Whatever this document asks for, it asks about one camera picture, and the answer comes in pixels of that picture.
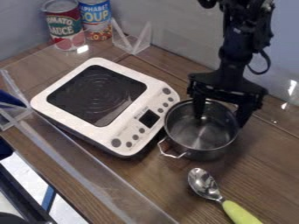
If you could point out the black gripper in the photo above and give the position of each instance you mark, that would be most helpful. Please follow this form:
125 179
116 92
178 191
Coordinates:
225 88

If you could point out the silver pot with handles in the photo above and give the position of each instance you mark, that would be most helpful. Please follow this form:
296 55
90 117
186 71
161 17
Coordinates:
197 139

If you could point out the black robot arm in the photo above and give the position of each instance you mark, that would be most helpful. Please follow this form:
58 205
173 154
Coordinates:
247 35

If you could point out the white and black stove top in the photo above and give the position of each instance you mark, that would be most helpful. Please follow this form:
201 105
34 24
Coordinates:
108 104

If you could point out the clear acrylic front barrier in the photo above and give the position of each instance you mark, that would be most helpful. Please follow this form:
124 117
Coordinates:
101 196

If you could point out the alphabet soup can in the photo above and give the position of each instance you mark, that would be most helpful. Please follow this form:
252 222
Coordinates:
94 12

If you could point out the tomato sauce can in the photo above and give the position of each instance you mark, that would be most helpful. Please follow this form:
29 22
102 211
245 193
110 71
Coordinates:
64 24

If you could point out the spoon with green handle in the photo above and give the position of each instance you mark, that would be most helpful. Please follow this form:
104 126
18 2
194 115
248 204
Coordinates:
204 186

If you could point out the clear acrylic corner bracket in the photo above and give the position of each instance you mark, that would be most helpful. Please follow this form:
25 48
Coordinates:
130 44

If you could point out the black metal table frame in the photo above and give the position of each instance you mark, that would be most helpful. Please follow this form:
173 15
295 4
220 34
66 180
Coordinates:
30 212

